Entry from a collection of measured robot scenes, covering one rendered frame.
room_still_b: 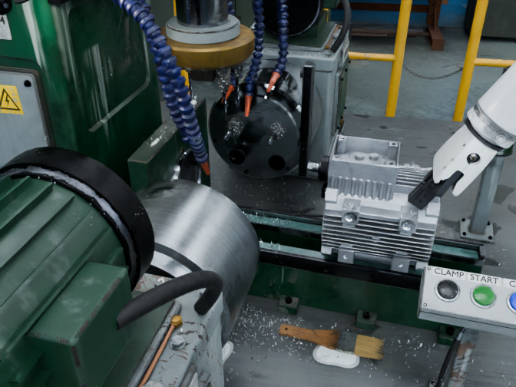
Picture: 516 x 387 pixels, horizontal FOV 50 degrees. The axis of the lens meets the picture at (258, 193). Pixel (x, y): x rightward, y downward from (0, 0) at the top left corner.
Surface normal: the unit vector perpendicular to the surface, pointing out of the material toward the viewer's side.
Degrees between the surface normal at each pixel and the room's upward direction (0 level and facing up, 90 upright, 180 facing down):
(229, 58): 90
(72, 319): 0
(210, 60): 90
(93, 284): 0
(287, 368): 0
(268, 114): 90
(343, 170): 90
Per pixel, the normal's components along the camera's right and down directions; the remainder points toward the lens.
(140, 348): 0.00, -0.84
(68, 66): 0.96, 0.15
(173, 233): 0.28, -0.76
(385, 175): -0.26, 0.52
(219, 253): 0.74, -0.42
